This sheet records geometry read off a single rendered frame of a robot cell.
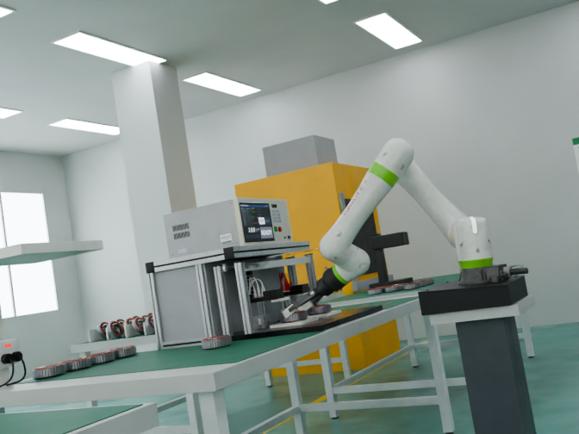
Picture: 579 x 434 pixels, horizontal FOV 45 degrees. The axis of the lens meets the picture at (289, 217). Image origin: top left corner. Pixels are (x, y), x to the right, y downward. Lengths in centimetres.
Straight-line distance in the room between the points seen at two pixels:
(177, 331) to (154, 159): 426
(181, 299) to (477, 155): 562
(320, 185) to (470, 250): 409
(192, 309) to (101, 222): 787
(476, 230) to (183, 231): 122
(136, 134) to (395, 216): 314
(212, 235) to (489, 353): 120
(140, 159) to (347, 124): 272
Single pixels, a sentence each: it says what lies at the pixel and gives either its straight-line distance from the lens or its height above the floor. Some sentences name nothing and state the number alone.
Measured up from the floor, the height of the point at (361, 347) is 20.
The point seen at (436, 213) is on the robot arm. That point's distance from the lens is 282.
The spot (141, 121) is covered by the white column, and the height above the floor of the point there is 271.
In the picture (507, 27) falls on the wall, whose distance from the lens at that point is 824.
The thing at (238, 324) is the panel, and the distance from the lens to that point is 298.
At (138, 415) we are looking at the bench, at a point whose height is 74.
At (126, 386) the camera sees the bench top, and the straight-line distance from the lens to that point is 210.
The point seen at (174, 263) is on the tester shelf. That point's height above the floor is 109.
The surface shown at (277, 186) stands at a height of 184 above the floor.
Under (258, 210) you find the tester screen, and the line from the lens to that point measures 301.
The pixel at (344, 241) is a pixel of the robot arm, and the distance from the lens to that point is 261.
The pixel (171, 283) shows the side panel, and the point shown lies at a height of 101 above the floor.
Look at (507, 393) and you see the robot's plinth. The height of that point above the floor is 43.
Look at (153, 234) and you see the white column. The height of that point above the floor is 157.
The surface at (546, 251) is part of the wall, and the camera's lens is 792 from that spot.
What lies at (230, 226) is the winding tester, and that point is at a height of 121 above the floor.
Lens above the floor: 98
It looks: 5 degrees up
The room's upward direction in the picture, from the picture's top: 9 degrees counter-clockwise
